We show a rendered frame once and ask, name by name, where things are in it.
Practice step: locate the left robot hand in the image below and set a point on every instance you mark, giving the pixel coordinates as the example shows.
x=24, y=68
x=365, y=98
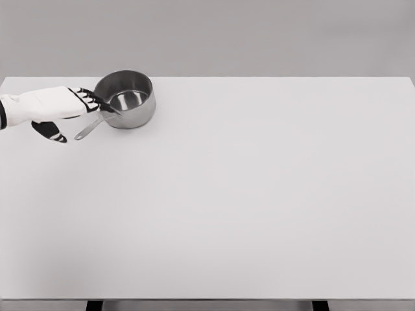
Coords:
x=55, y=102

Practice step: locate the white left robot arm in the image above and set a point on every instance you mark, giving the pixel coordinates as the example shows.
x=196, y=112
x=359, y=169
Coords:
x=9, y=110

